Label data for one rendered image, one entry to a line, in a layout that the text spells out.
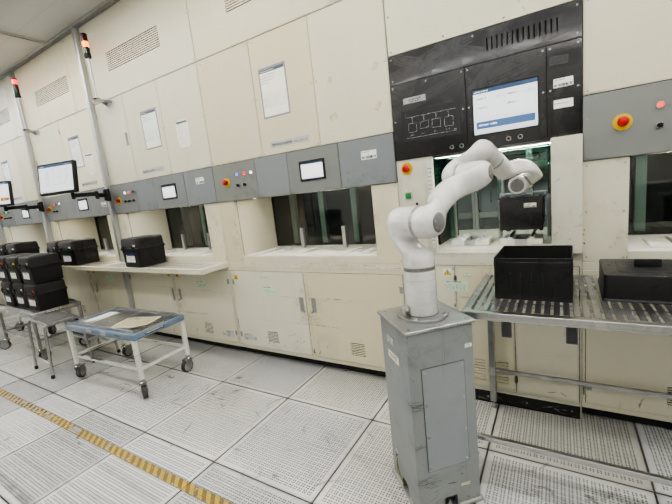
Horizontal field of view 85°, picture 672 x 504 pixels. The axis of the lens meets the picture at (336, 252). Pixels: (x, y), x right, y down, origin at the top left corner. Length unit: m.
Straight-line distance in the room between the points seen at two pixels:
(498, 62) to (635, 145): 0.69
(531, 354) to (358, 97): 1.70
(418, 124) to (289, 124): 0.87
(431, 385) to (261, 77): 2.16
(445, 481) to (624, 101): 1.70
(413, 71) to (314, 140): 0.72
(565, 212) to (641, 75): 0.60
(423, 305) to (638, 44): 1.38
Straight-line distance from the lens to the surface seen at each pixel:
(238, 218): 2.94
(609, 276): 1.68
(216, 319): 3.39
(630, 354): 2.22
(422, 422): 1.52
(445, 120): 2.10
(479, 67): 2.10
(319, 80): 2.46
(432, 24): 2.22
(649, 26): 2.11
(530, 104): 2.04
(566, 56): 2.07
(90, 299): 5.19
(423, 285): 1.40
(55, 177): 4.03
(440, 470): 1.67
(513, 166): 1.94
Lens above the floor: 1.28
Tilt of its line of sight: 10 degrees down
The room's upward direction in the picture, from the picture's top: 6 degrees counter-clockwise
